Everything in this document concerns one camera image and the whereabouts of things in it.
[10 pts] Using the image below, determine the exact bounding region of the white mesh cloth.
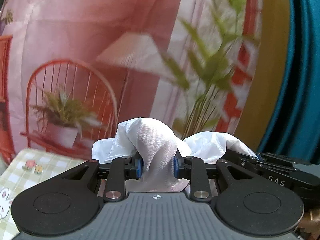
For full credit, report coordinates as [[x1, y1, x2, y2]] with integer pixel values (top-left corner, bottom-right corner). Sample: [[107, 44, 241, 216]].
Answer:
[[92, 118, 255, 192]]

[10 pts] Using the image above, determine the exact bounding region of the printed room scene backdrop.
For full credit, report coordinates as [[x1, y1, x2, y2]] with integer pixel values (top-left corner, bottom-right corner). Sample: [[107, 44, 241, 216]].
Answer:
[[1, 0, 263, 163]]

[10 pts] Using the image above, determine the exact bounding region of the operator right hand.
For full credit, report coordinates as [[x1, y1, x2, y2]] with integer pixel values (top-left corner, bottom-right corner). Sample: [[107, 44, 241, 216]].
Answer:
[[298, 209, 320, 239]]

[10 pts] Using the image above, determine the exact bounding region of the blue curtain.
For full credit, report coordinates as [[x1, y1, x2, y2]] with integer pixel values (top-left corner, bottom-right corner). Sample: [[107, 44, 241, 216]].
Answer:
[[258, 0, 319, 165]]

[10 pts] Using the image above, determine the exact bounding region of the green checkered tablecloth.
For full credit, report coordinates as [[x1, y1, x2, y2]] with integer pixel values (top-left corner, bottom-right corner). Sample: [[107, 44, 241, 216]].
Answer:
[[0, 148, 84, 239]]

